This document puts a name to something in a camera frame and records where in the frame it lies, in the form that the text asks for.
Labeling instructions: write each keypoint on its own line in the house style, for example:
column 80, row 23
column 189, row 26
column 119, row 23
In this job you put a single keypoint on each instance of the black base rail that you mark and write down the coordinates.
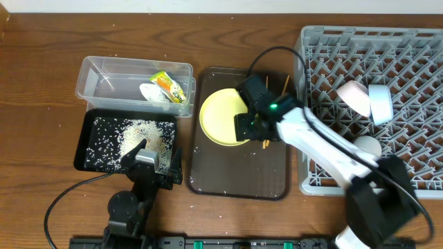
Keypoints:
column 182, row 243

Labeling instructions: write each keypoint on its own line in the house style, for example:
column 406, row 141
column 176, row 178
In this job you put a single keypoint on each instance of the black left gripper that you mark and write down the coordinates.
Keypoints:
column 177, row 178

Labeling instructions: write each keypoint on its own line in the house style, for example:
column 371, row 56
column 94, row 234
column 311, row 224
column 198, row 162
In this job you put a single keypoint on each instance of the wooden chopstick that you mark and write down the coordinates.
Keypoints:
column 265, row 142
column 285, row 85

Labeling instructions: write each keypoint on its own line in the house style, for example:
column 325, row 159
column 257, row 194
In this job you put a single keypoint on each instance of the pink bowl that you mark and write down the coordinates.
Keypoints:
column 356, row 96

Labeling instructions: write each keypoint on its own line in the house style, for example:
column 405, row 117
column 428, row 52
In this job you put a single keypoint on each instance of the dark brown serving tray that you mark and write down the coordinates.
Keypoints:
column 245, row 171

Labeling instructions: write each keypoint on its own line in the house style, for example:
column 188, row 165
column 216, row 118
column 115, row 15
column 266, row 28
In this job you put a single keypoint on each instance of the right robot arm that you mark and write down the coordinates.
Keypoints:
column 379, row 197

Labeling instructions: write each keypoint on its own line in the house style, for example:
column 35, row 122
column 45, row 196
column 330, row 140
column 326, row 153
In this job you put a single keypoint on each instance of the light blue bowl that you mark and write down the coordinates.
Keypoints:
column 380, row 103

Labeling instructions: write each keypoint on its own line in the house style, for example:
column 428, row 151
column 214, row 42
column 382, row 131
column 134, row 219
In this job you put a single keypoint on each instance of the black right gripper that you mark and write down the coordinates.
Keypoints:
column 241, row 128

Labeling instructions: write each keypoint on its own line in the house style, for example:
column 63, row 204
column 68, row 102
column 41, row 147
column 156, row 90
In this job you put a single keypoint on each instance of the white cup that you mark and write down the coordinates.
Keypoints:
column 369, row 144

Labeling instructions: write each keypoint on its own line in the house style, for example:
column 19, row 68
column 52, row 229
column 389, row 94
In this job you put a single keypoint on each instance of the grey plastic dishwasher rack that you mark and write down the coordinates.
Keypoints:
column 406, row 60

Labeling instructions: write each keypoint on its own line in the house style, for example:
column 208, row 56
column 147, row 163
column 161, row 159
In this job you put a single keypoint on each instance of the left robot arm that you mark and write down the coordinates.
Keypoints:
column 129, row 210

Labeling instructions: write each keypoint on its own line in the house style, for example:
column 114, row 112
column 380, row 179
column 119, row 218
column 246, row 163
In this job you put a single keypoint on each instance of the clear plastic waste bin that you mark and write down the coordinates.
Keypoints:
column 113, row 83

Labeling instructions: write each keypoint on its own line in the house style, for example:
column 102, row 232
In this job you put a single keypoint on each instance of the black tray with rice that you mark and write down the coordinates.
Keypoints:
column 107, row 135

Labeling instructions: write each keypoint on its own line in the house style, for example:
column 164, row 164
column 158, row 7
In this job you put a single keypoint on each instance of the yellow plate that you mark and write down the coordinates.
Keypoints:
column 216, row 116

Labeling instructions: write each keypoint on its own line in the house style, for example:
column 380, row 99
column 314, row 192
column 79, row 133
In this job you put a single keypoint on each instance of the orange green snack wrapper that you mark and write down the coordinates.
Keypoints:
column 169, row 87

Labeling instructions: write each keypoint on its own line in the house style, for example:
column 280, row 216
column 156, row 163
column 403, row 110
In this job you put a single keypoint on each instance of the white paper napkin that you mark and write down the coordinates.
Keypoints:
column 152, row 93

